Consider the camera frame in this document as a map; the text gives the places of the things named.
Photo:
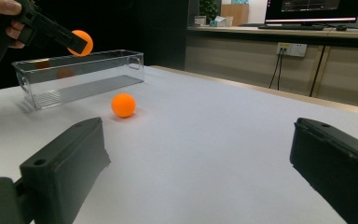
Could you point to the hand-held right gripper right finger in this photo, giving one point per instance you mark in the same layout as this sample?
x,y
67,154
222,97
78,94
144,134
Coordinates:
x,y
338,168

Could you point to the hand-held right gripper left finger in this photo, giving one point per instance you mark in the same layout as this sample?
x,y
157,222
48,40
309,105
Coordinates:
x,y
62,168

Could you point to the orange ball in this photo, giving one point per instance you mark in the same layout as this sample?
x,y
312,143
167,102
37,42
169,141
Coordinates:
x,y
123,105
84,35

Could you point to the clear plastic container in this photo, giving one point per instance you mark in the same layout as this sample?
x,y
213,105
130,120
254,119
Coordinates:
x,y
84,84

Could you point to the black curtain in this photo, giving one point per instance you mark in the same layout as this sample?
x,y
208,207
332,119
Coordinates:
x,y
136,25

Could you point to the small white box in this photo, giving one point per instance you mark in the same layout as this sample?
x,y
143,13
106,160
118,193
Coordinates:
x,y
200,20

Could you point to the white table mat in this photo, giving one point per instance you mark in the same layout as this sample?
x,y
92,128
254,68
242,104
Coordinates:
x,y
199,140

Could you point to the black computer mouse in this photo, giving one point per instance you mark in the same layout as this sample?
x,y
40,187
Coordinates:
x,y
341,28

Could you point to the green potted plant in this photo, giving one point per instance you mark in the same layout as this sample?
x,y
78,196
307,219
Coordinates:
x,y
209,9

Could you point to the black keyboard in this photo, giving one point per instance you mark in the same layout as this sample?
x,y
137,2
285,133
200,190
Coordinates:
x,y
292,27

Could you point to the beige wooden desk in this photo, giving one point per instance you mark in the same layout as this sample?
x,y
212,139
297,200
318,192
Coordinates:
x,y
236,59

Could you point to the tissue box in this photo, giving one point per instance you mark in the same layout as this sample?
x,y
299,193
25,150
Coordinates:
x,y
218,21

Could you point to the large computer monitor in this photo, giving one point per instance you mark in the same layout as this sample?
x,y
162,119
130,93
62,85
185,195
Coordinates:
x,y
310,11

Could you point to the brown cardboard box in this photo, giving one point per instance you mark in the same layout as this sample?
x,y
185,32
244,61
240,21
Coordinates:
x,y
236,15

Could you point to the white wall socket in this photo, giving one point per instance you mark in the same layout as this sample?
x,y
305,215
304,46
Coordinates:
x,y
292,49

